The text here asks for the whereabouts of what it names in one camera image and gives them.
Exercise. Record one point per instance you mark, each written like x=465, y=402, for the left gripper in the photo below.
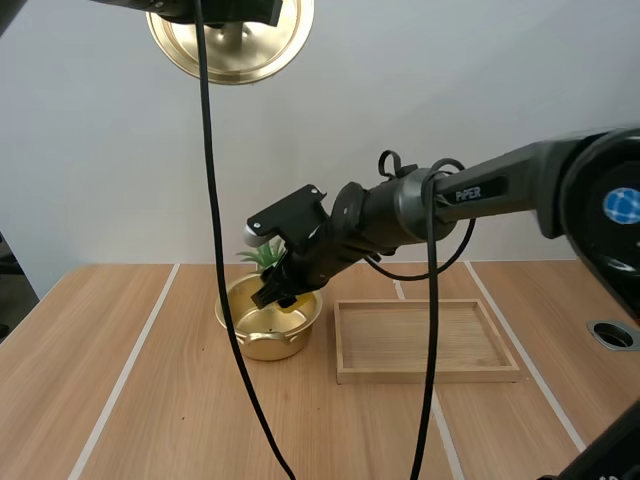
x=227, y=11

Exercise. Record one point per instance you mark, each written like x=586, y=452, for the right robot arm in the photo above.
x=500, y=192

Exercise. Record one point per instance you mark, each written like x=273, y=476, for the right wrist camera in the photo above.
x=292, y=212

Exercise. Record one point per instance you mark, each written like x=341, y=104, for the shallow wooden tray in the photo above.
x=425, y=345

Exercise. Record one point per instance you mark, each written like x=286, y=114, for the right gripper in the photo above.
x=325, y=260

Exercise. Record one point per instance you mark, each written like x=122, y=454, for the yellow toy pineapple green crown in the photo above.
x=262, y=256

